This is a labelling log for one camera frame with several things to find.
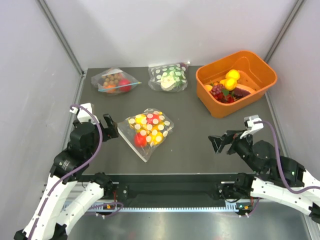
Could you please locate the small orange fake fruit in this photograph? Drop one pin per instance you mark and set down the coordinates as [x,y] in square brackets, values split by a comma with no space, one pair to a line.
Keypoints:
[208,87]

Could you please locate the fake red strawberries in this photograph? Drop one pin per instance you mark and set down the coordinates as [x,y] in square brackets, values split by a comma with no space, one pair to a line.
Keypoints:
[225,99]

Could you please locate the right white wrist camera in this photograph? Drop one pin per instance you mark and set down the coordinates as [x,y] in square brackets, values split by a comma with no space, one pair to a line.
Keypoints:
[253,124]

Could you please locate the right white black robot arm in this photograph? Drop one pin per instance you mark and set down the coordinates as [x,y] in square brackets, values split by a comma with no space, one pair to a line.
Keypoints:
[277,184]

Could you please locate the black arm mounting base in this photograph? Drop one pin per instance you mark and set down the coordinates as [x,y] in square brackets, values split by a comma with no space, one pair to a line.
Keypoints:
[155,190]

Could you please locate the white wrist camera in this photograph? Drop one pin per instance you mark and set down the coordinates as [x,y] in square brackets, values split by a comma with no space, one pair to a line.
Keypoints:
[84,113]
[253,124]

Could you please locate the polka dot bag with fruit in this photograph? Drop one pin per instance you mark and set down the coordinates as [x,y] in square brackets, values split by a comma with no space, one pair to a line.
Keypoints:
[145,131]

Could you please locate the fake purple grapes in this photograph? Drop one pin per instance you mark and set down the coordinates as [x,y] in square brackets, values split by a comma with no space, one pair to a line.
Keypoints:
[216,90]

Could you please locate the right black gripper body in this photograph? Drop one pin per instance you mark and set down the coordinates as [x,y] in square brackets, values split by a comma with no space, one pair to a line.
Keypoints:
[231,137]

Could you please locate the polka dot bag with vegetables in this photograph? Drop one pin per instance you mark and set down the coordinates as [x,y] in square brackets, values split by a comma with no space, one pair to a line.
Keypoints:
[168,77]

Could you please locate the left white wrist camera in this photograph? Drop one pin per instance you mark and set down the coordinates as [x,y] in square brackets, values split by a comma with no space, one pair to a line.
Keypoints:
[84,113]

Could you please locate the yellow fake lemon lower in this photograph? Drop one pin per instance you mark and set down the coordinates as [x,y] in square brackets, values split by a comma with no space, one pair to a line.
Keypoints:
[230,84]

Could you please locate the yellow fake lemon upper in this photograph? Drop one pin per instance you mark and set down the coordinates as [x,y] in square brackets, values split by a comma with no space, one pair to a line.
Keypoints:
[233,74]

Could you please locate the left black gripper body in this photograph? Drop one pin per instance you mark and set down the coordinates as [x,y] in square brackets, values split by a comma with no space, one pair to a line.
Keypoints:
[109,133]

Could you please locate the clear bag with nuts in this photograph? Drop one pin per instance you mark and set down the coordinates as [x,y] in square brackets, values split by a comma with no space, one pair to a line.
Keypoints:
[114,81]

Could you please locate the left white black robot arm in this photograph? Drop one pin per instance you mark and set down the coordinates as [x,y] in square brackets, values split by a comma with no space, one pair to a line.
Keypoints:
[52,220]

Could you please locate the yellow fake lemon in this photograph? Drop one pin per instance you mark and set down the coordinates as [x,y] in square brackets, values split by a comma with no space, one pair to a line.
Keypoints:
[233,74]
[230,84]

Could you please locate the orange plastic bin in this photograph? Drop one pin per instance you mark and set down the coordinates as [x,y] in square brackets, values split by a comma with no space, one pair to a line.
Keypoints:
[254,72]

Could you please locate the fake meat slice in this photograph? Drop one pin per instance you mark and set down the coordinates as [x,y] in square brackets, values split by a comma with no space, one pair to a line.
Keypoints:
[242,91]

